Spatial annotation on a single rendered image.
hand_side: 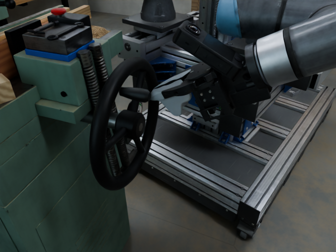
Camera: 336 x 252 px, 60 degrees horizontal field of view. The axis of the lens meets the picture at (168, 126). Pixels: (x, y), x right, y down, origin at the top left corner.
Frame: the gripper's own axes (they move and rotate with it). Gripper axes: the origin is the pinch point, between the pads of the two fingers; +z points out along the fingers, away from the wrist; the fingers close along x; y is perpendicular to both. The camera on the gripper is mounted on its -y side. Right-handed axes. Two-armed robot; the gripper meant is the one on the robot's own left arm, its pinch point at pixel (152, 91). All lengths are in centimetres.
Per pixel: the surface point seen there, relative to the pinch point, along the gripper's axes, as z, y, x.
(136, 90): 0.8, -2.3, -3.0
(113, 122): 12.9, 3.2, 0.0
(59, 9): 13.8, -21.1, 6.4
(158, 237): 56, 73, 25
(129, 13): 203, -13, 339
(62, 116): 17.9, -3.8, -5.9
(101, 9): 242, -37, 341
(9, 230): 37.2, 11.2, -20.7
